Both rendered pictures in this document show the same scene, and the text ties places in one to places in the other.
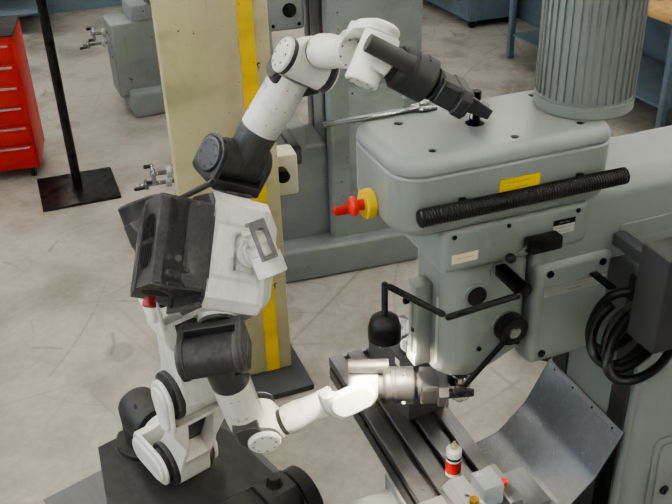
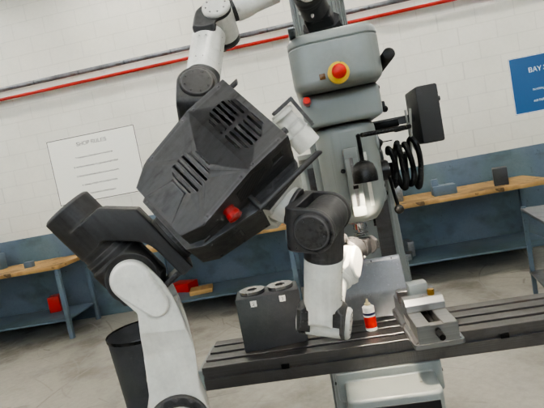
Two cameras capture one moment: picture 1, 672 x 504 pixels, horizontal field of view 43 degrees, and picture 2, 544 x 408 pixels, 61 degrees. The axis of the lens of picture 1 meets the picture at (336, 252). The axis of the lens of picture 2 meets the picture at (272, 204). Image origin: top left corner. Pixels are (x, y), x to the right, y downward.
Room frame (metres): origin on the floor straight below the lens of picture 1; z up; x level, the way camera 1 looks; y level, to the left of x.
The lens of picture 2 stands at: (1.15, 1.22, 1.54)
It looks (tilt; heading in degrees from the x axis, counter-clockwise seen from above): 5 degrees down; 297
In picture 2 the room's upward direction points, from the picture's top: 11 degrees counter-clockwise
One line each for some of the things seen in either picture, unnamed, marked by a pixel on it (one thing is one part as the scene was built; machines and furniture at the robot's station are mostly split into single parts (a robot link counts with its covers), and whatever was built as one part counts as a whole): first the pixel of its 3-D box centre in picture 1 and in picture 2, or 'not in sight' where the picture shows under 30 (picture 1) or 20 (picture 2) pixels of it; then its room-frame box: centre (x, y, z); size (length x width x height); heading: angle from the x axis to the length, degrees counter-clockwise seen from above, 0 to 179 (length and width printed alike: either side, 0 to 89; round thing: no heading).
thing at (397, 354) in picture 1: (405, 364); (270, 313); (1.94, -0.19, 1.03); 0.22 x 0.12 x 0.20; 27
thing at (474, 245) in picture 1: (487, 213); (339, 111); (1.60, -0.32, 1.68); 0.34 x 0.24 x 0.10; 110
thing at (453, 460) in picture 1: (453, 457); (369, 314); (1.61, -0.28, 0.98); 0.04 x 0.04 x 0.11
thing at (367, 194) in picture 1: (367, 203); (338, 73); (1.51, -0.07, 1.76); 0.06 x 0.02 x 0.06; 20
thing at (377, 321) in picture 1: (384, 325); (363, 171); (1.50, -0.10, 1.48); 0.07 x 0.07 x 0.06
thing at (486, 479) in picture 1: (486, 487); (417, 291); (1.45, -0.33, 1.04); 0.06 x 0.05 x 0.06; 22
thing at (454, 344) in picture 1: (466, 300); (350, 172); (1.59, -0.29, 1.47); 0.21 x 0.19 x 0.32; 20
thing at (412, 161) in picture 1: (479, 158); (332, 70); (1.59, -0.30, 1.81); 0.47 x 0.26 x 0.16; 110
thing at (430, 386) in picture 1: (420, 385); (354, 249); (1.59, -0.19, 1.23); 0.13 x 0.12 x 0.10; 178
